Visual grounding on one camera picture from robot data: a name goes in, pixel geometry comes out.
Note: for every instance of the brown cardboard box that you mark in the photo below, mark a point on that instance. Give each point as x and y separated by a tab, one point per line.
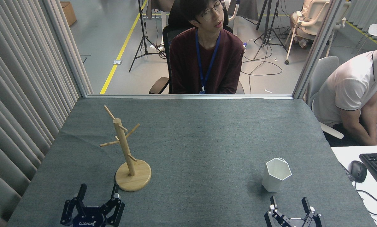
69	12

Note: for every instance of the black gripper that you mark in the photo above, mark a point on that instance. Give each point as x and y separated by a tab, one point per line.
89	219
295	223

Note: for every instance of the metal floor socket plate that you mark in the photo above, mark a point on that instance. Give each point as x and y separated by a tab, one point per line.
117	62

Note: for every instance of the black office chair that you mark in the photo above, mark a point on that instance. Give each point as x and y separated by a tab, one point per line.
158	86

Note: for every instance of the white hexagonal cup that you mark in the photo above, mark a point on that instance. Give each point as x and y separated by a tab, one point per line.
275	183

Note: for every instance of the pale grey shell chair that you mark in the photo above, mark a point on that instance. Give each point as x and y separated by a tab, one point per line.
324	69

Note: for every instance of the dark grey table cloth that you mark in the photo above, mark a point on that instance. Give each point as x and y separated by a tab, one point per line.
207	142

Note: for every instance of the black tripod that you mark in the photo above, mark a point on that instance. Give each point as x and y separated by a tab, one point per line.
268	34
141	31

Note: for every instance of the black-framed eyeglasses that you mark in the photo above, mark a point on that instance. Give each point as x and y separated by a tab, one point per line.
212	12

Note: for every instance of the white wheeled chair frame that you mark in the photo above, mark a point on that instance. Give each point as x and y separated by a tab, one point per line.
317	12

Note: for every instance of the person seated at desk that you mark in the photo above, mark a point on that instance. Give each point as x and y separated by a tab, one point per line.
349	85

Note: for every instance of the wooden cup rack with pegs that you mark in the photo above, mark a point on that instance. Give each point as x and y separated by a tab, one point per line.
122	142

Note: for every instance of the beige pleated curtain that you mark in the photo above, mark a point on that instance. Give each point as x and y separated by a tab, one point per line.
18	94

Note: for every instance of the white object with blue tip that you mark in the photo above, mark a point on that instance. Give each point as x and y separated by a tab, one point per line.
245	47

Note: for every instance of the silver frame post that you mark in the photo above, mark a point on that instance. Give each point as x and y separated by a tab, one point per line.
67	47
317	47

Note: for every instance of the black computer mouse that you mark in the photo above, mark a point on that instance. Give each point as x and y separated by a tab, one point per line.
358	171

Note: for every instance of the person seated across table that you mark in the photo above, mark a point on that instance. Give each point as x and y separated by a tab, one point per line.
182	63

